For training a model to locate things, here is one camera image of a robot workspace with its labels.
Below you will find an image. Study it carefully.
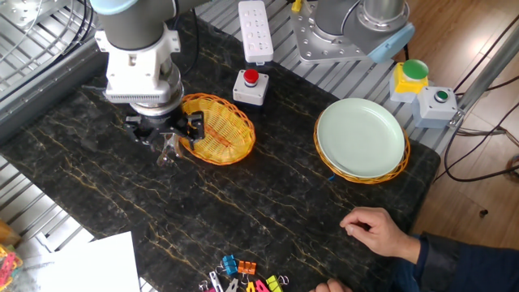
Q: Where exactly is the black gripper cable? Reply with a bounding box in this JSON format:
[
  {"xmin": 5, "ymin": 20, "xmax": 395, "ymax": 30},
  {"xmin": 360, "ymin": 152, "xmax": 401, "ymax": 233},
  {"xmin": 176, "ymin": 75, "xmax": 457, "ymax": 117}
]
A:
[{"xmin": 174, "ymin": 6, "xmax": 200, "ymax": 77}]

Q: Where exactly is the orange wicker plate basket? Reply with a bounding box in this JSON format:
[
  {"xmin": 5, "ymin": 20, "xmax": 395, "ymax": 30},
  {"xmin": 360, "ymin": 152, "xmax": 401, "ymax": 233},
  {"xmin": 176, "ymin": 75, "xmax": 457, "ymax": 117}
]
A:
[{"xmin": 312, "ymin": 111, "xmax": 411, "ymax": 186}]

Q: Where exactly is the grey box small green button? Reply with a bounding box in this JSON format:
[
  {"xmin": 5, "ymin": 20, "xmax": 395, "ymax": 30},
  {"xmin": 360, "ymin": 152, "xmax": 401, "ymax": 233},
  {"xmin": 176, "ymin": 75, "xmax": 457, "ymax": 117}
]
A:
[{"xmin": 411, "ymin": 85, "xmax": 459, "ymax": 130}]

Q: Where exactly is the grey box red button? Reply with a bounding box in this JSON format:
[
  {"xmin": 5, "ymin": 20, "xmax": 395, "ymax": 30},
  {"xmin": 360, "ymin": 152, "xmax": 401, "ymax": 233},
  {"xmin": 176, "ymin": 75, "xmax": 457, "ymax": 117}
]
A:
[{"xmin": 232, "ymin": 68, "xmax": 270, "ymax": 107}]

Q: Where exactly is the white paper sheet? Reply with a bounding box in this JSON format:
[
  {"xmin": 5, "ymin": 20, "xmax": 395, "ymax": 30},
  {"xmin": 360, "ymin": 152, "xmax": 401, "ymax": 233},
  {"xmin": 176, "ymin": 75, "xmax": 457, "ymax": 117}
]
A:
[{"xmin": 34, "ymin": 230, "xmax": 141, "ymax": 292}]

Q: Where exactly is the person's left hand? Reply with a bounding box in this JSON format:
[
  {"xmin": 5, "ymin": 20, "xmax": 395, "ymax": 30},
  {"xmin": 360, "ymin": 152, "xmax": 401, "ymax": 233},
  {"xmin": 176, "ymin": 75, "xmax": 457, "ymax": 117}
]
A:
[{"xmin": 308, "ymin": 277, "xmax": 354, "ymax": 292}]

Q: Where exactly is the yellow box green button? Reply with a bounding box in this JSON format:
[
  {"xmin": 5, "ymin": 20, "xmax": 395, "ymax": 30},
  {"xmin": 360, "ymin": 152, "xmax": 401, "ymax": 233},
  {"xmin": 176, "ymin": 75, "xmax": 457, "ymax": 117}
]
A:
[{"xmin": 388, "ymin": 58, "xmax": 430, "ymax": 104}]

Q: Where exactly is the aluminium frame post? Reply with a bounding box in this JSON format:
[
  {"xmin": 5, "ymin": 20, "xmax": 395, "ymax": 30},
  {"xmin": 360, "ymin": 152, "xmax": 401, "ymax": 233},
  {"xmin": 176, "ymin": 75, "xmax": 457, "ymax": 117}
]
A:
[{"xmin": 448, "ymin": 24, "xmax": 519, "ymax": 127}]

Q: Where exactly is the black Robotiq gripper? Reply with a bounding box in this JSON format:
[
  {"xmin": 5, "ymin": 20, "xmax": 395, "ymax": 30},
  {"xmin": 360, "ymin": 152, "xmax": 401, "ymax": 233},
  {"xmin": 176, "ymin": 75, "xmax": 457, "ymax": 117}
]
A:
[{"xmin": 122, "ymin": 110, "xmax": 206, "ymax": 152}]

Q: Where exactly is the multicoloured clips bag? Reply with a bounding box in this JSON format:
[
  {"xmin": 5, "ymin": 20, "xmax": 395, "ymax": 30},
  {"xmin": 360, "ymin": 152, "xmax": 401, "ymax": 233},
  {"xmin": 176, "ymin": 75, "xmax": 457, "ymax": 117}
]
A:
[{"xmin": 0, "ymin": 243, "xmax": 24, "ymax": 290}]

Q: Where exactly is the yellow-green binder clip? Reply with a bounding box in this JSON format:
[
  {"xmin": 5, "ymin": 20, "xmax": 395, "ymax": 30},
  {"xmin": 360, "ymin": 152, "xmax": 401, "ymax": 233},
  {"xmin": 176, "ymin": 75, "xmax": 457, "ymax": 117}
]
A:
[{"xmin": 265, "ymin": 274, "xmax": 290, "ymax": 292}]

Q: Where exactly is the dark blue sleeved right forearm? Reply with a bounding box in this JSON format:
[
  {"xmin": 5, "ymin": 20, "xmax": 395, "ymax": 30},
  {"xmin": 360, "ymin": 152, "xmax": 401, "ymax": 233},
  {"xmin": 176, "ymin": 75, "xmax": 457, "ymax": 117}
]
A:
[{"xmin": 391, "ymin": 231, "xmax": 519, "ymax": 292}]

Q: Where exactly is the yellow orange wicker basket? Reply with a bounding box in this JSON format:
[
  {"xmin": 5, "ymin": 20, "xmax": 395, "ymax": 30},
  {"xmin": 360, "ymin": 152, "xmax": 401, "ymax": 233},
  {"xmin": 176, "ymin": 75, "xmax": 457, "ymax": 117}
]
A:
[{"xmin": 178, "ymin": 92, "xmax": 256, "ymax": 166}]

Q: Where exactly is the blue binder clip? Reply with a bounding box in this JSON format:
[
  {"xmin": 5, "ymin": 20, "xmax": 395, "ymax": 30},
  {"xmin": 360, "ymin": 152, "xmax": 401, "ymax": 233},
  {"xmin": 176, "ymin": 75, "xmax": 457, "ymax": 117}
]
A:
[{"xmin": 218, "ymin": 254, "xmax": 239, "ymax": 277}]

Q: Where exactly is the pale green plate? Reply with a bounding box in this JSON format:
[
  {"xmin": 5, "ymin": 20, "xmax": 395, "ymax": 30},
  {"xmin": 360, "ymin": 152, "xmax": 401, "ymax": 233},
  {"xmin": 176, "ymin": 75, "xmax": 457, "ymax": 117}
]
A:
[{"xmin": 315, "ymin": 97, "xmax": 406, "ymax": 179}]

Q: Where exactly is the black floor cable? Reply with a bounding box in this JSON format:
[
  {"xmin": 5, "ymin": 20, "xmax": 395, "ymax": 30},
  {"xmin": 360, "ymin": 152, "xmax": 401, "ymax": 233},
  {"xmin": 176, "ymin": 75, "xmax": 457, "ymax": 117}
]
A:
[{"xmin": 433, "ymin": 101, "xmax": 519, "ymax": 183}]

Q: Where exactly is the black cable bundle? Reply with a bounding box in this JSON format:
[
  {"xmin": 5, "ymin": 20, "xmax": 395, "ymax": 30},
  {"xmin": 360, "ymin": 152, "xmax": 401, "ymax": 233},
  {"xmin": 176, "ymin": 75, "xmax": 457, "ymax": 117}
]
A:
[{"xmin": 0, "ymin": 0, "xmax": 95, "ymax": 92}]

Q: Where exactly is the white power strip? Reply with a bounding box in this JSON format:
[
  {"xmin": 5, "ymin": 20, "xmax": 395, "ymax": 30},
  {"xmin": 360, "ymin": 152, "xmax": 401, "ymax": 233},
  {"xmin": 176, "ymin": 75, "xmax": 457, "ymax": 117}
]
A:
[{"xmin": 238, "ymin": 0, "xmax": 275, "ymax": 66}]

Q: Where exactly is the silver robot mounting plate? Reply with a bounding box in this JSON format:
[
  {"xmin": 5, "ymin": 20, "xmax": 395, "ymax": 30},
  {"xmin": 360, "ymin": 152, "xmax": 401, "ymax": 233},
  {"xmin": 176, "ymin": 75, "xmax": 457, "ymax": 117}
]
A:
[{"xmin": 290, "ymin": 1, "xmax": 397, "ymax": 65}]

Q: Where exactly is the person's right hand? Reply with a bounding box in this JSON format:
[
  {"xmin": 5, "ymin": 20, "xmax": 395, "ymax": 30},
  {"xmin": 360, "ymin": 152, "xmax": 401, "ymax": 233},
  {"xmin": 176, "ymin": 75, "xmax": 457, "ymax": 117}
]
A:
[{"xmin": 339, "ymin": 206, "xmax": 410, "ymax": 260}]

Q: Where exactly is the orange binder clip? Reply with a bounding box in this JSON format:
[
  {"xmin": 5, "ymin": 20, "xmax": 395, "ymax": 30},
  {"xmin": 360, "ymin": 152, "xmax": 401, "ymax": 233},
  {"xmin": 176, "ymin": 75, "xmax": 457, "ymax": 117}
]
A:
[{"xmin": 237, "ymin": 260, "xmax": 257, "ymax": 285}]

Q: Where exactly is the long grey metal rail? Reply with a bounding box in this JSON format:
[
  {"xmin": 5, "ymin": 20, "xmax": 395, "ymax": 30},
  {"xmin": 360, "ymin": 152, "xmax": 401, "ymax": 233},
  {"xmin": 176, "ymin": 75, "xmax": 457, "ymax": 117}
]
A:
[{"xmin": 0, "ymin": 36, "xmax": 110, "ymax": 143}]

